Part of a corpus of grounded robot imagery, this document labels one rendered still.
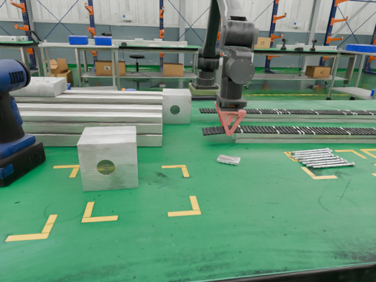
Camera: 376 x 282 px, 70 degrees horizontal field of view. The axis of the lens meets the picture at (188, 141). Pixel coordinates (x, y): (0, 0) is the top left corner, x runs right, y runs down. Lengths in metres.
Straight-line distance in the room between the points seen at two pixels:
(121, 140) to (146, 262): 0.22
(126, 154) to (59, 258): 0.19
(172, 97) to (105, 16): 7.60
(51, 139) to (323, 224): 0.62
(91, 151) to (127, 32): 7.89
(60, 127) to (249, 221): 0.50
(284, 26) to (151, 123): 8.77
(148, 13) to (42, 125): 7.71
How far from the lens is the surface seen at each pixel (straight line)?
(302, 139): 0.83
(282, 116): 0.99
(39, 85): 0.92
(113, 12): 8.38
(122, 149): 0.49
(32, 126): 0.75
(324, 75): 6.85
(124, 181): 0.52
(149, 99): 0.86
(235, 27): 0.69
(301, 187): 0.59
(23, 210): 0.53
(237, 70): 0.62
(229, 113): 0.70
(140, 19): 8.34
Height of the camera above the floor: 1.06
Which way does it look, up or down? 22 degrees down
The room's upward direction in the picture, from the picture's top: 2 degrees clockwise
